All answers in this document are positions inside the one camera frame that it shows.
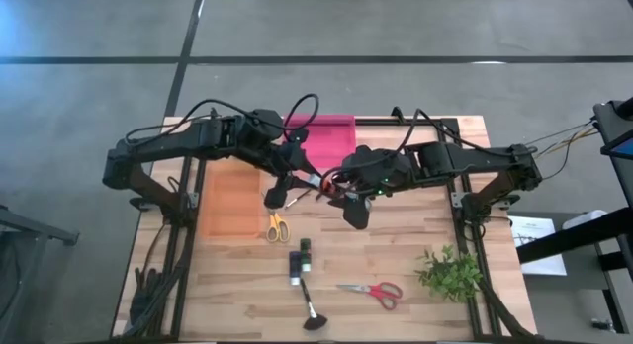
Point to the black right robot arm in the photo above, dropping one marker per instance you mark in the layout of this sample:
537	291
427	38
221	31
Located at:
475	158

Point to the black cart frame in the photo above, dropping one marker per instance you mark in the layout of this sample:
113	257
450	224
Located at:
569	237

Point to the white paper sheet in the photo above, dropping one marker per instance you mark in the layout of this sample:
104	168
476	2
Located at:
544	265

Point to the pink plastic bin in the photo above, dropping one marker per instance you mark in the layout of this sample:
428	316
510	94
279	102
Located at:
331	141

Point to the orange plastic bin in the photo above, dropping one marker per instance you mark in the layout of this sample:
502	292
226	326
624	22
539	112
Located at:
232	205

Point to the black fan brush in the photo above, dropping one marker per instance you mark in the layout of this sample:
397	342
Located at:
315	323

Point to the green striped paint bottle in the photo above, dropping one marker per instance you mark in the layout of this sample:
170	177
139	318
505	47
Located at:
305	255

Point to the black tablet blue screen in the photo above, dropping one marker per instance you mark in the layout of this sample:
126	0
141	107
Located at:
613	126

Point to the orange striped paint bottle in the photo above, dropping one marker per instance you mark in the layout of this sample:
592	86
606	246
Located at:
326	186

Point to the black aluminium table frame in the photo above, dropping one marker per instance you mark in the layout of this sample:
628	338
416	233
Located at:
371	121

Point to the green plant white pot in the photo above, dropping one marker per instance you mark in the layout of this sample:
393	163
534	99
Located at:
450	277

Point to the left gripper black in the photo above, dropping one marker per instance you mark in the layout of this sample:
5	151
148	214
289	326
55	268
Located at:
289	158

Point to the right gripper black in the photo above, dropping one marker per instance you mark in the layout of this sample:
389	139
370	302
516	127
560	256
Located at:
371	171

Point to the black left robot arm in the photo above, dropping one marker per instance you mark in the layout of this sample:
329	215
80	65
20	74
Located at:
163	146

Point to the thin brush silver ferrule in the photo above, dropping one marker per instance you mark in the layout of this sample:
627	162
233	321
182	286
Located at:
296	199

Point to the grey metal cart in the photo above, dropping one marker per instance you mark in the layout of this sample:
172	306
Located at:
39	232

